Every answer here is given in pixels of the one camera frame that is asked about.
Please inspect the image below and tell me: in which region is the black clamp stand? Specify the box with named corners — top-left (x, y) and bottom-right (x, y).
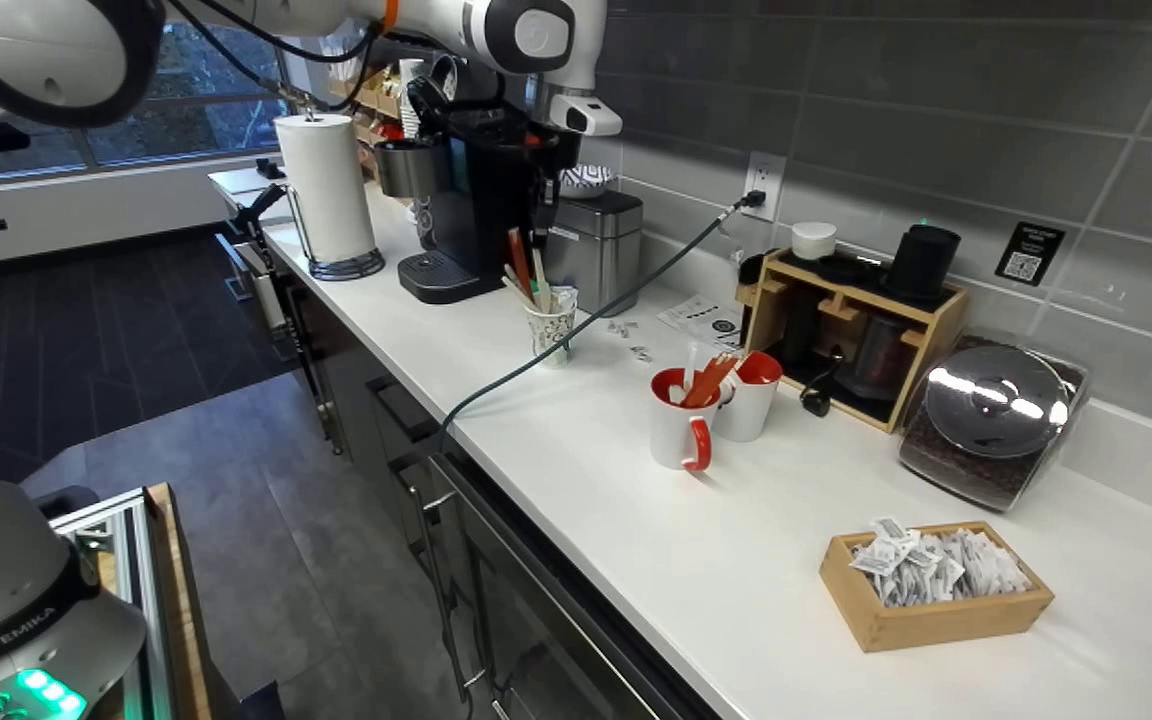
top-left (208, 176), bottom-right (297, 272)

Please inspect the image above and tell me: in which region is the white sugar packet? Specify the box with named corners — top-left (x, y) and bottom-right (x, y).
top-left (847, 519), bottom-right (928, 580)
top-left (928, 529), bottom-right (1036, 596)
top-left (883, 562), bottom-right (967, 613)

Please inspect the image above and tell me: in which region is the white paper cup red inside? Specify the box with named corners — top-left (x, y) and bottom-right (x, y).
top-left (717, 347), bottom-right (786, 447)

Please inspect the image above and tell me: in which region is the silver domed appliance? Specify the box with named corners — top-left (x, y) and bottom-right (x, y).
top-left (897, 330), bottom-right (1091, 519)

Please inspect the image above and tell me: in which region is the silver cabinet handle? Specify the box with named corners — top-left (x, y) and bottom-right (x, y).
top-left (384, 443), bottom-right (464, 519)

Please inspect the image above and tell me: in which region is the printed white paper sheet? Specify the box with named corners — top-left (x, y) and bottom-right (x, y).
top-left (650, 293), bottom-right (749, 347)

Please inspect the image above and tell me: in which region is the black power cable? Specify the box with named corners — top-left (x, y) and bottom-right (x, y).
top-left (384, 193), bottom-right (767, 473)

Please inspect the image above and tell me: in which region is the wooden packet box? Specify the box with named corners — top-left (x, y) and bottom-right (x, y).
top-left (814, 514), bottom-right (1060, 656)

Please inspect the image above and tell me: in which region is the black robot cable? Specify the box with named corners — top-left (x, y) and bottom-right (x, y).
top-left (163, 0), bottom-right (386, 119)

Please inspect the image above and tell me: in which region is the clear glass cup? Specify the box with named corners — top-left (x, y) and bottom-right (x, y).
top-left (524, 284), bottom-right (585, 362)

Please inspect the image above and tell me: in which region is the wooden board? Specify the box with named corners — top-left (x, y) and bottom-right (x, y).
top-left (144, 479), bottom-right (220, 720)

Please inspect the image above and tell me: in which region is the black round knob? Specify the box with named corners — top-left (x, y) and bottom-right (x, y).
top-left (796, 376), bottom-right (835, 420)

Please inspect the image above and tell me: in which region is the wooden countertop organizer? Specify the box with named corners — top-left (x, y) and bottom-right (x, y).
top-left (732, 247), bottom-right (976, 440)

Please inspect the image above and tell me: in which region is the black QR code sign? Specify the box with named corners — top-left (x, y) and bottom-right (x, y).
top-left (992, 214), bottom-right (1066, 287)

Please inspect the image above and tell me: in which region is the dark base cabinet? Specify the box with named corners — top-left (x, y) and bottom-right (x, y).
top-left (254, 247), bottom-right (729, 720)

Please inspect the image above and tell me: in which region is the patterned small bowl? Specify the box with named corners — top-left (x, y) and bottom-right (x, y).
top-left (557, 159), bottom-right (619, 205)

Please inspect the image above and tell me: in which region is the aluminium frame stand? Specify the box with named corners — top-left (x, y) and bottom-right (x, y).
top-left (45, 484), bottom-right (185, 720)

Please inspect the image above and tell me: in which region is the white paper towel roll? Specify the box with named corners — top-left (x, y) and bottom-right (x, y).
top-left (271, 109), bottom-right (386, 284)

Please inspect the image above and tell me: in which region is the small white cup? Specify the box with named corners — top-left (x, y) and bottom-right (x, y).
top-left (786, 214), bottom-right (844, 268)

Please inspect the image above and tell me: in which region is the black cup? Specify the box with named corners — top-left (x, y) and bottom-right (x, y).
top-left (883, 219), bottom-right (965, 306)

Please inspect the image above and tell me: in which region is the red stirrer stick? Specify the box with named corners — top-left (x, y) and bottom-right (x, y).
top-left (504, 223), bottom-right (534, 298)

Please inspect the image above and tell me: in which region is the white mug red inside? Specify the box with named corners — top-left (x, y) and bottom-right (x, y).
top-left (642, 362), bottom-right (732, 479)

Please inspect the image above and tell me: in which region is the stainless steel canister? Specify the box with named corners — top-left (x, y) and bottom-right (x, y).
top-left (542, 184), bottom-right (650, 321)

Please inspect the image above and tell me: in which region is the white wall outlet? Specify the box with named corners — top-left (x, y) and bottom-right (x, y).
top-left (741, 147), bottom-right (790, 223)

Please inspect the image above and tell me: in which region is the black coffee machine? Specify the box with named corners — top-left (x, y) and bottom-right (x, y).
top-left (377, 74), bottom-right (557, 306)

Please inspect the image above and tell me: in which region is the pale stirrer stick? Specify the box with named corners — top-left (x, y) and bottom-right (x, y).
top-left (526, 242), bottom-right (557, 306)

